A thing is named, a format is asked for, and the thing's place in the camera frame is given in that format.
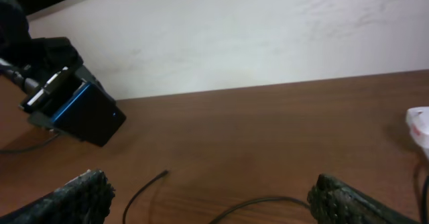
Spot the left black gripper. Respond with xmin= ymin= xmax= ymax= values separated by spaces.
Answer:
xmin=1 ymin=37 xmax=116 ymax=141

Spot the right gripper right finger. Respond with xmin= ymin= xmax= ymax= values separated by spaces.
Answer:
xmin=307 ymin=174 xmax=418 ymax=224

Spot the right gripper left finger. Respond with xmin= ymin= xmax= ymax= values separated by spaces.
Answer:
xmin=1 ymin=170 xmax=115 ymax=224

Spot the blue Samsung Galaxy smartphone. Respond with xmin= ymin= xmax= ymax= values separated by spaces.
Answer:
xmin=51 ymin=82 xmax=126 ymax=147

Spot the black USB charging cable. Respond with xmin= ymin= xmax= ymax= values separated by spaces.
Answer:
xmin=0 ymin=133 xmax=429 ymax=224

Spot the white power strip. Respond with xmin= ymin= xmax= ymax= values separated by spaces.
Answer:
xmin=406 ymin=107 xmax=428 ymax=159

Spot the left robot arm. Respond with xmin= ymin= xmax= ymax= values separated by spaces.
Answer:
xmin=1 ymin=0 xmax=126 ymax=146

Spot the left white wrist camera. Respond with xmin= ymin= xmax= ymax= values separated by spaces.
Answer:
xmin=19 ymin=67 xmax=83 ymax=115

